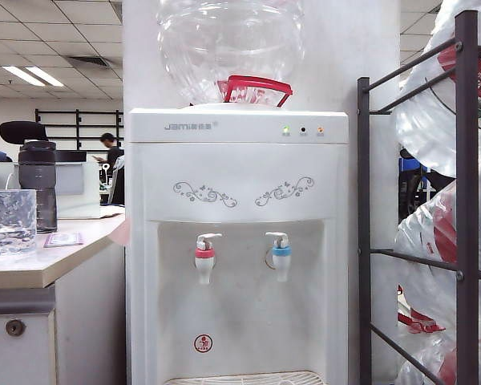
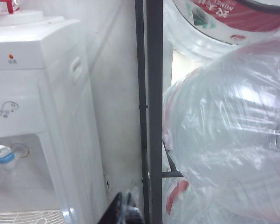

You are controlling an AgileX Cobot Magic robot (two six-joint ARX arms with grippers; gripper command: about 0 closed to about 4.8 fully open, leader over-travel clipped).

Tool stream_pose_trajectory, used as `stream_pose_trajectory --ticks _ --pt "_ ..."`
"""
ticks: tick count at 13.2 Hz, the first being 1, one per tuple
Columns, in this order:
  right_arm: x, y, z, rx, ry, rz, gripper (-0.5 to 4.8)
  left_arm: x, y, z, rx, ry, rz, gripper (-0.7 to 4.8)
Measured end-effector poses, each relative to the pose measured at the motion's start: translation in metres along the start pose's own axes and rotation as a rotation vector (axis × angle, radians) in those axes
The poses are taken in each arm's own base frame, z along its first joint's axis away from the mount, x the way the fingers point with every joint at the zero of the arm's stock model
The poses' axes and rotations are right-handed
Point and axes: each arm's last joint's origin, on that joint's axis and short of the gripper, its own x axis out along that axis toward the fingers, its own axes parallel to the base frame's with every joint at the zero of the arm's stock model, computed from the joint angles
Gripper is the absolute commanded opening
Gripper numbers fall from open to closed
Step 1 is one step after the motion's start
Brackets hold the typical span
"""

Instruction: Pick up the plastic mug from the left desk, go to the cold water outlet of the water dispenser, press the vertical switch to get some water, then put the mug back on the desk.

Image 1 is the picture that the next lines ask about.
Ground white tap blue collar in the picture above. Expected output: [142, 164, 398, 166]
[264, 231, 293, 283]

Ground white desk cabinet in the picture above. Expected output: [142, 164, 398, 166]
[0, 212, 127, 385]

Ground cream drip tray grille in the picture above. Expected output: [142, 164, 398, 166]
[163, 370, 325, 385]

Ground white floor water dispenser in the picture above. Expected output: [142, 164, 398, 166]
[126, 107, 350, 385]

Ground black flat monitor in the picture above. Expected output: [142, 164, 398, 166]
[55, 150, 87, 164]

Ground clear water jug red handle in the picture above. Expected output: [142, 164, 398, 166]
[156, 0, 305, 108]

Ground white translucent desk box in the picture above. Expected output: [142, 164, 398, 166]
[55, 160, 101, 220]

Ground black wall shelf rails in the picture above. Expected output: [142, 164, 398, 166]
[34, 107, 125, 152]

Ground dark metal jug rack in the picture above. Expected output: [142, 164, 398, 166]
[356, 9, 481, 385]

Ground clear textured plastic mug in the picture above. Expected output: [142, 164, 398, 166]
[0, 189, 38, 257]

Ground ceiling light panel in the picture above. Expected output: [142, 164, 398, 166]
[2, 66, 65, 87]

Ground person in dark shirt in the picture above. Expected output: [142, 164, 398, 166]
[99, 132, 125, 180]

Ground white tap red collar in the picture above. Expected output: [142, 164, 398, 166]
[194, 233, 224, 286]

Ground dark grey water bottle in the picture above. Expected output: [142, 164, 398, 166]
[18, 140, 59, 234]

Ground black chair headrest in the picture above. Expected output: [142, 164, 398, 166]
[0, 120, 49, 142]

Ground bagged water jug red cap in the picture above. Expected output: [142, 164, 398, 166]
[394, 180, 481, 334]

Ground pink paper packet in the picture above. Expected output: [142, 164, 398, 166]
[43, 232, 84, 249]

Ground bagged water jug red label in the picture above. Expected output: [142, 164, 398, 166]
[392, 0, 481, 177]

